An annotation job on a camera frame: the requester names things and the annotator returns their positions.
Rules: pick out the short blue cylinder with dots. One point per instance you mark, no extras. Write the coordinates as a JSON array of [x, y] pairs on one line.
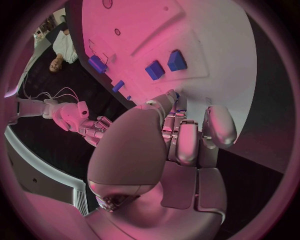
[[118, 86]]

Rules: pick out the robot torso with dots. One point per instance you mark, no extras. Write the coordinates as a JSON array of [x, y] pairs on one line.
[[46, 180]]

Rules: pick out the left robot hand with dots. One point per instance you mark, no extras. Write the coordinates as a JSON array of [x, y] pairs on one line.
[[131, 150]]

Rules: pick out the small blue peg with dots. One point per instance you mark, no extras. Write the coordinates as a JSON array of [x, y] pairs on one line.
[[128, 97]]

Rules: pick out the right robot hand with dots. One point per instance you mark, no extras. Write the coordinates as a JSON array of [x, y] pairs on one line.
[[96, 129]]

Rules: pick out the long blue cylinder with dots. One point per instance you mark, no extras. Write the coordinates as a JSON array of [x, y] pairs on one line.
[[97, 64]]

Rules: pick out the person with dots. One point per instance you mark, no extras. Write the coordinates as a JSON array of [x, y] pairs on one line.
[[63, 47]]

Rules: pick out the blue block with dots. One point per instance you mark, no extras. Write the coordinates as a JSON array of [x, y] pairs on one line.
[[176, 61], [154, 70]]

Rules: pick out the blue part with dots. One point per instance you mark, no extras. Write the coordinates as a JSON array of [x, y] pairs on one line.
[[177, 95]]

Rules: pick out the white task board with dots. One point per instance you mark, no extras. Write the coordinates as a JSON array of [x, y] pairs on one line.
[[145, 28]]

